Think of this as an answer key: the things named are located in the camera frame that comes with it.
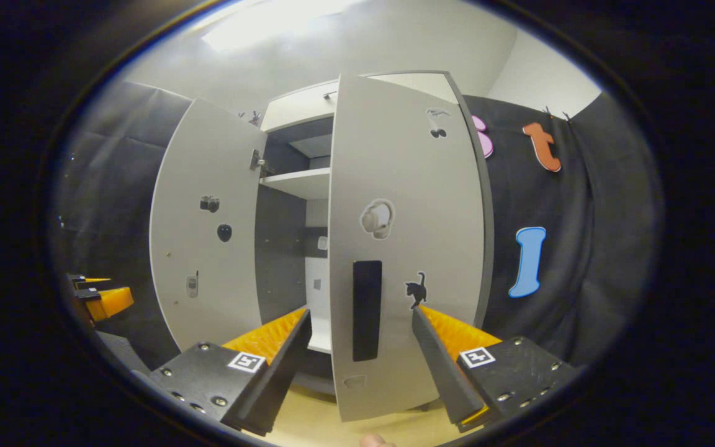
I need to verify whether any white cabinet shelf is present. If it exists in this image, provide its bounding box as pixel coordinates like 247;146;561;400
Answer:
307;329;333;356
259;166;332;201

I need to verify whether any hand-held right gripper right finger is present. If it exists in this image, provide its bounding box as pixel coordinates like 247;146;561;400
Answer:
411;305;582;433

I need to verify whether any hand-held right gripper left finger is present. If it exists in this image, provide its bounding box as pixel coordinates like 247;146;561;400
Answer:
146;309;313;437

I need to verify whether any metal door hinge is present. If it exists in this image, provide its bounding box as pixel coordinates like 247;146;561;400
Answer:
249;148;275;178

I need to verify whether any black backdrop cloth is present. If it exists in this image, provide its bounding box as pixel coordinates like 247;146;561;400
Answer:
50;78;665;373

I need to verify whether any white cabinet door headphones sticker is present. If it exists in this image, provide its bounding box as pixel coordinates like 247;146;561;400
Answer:
329;73;496;424

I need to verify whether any white cabinet door camera sticker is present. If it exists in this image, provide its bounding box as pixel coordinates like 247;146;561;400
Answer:
149;97;269;353

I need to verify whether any white and grey cabinet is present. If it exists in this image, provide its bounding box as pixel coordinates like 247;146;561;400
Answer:
252;70;496;398

